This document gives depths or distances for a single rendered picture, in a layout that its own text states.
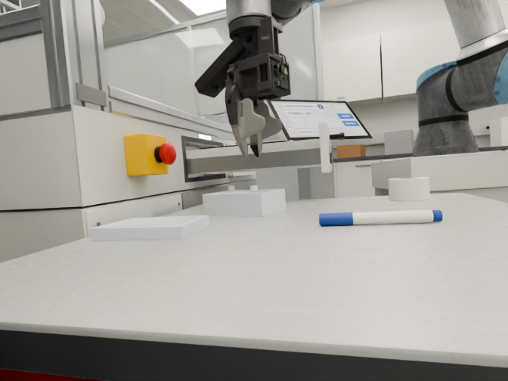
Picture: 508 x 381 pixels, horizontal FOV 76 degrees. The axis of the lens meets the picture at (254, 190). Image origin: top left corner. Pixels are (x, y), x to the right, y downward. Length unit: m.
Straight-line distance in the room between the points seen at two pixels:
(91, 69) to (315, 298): 0.49
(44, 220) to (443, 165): 0.78
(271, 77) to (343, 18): 4.20
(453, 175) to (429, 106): 0.21
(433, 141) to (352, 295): 0.78
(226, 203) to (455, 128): 0.63
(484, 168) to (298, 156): 0.42
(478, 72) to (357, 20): 3.85
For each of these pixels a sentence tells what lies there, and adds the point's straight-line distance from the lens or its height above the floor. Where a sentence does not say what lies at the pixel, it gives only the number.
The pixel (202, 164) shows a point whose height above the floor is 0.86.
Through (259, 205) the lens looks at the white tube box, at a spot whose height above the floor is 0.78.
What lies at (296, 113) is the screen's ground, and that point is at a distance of 1.73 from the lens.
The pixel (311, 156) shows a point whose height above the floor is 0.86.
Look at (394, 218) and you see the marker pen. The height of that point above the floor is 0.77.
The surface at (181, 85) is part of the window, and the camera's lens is 0.89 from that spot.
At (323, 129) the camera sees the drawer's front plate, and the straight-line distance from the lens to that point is 0.72.
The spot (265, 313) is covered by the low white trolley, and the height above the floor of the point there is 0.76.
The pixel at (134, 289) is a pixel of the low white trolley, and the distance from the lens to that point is 0.25.
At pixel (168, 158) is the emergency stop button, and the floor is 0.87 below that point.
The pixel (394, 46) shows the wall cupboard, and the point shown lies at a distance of 4.19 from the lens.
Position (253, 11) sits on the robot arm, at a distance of 0.57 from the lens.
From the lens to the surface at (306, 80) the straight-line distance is 2.48.
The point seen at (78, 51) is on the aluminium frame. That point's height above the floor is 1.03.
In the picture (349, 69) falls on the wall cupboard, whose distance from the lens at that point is 4.13.
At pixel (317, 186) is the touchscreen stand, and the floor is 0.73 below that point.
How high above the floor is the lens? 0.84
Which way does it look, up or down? 4 degrees down
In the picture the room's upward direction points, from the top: 4 degrees counter-clockwise
